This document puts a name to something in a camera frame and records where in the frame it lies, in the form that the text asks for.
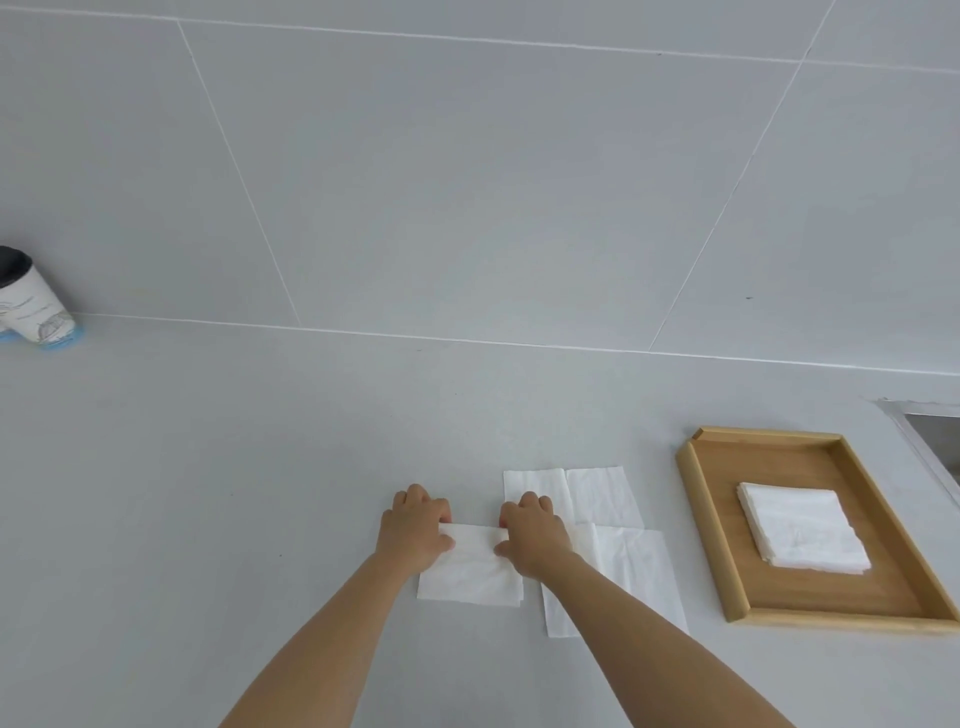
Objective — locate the person's right forearm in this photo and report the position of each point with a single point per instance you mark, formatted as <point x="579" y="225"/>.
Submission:
<point x="645" y="645"/>

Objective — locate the white paper cup black lid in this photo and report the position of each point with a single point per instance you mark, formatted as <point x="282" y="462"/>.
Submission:
<point x="30" y="300"/>

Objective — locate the person's left hand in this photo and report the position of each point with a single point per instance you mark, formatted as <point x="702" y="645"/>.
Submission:
<point x="409" y="534"/>

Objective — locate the person's right hand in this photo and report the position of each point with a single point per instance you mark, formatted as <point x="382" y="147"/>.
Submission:
<point x="538" y="538"/>

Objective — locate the person's left thumb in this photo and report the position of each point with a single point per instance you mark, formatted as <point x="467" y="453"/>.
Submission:
<point x="445" y="543"/>

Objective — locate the person's left forearm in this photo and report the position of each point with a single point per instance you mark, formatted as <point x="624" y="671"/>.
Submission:
<point x="315" y="645"/>

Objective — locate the unfolded white paper napkin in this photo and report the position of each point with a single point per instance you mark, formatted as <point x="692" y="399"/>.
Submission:
<point x="600" y="495"/>
<point x="630" y="577"/>

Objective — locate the metal sink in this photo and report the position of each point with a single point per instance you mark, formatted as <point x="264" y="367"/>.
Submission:
<point x="930" y="439"/>

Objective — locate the white paper napkin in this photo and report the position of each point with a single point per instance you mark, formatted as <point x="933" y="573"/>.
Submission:
<point x="600" y="495"/>
<point x="630" y="577"/>
<point x="469" y="574"/>

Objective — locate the person's right thumb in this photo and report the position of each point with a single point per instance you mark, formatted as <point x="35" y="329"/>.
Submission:
<point x="505" y="548"/>

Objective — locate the stack of folded white napkins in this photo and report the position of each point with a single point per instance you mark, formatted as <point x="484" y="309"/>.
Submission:
<point x="806" y="529"/>

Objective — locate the wooden tray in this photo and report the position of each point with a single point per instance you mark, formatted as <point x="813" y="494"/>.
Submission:
<point x="817" y="600"/>

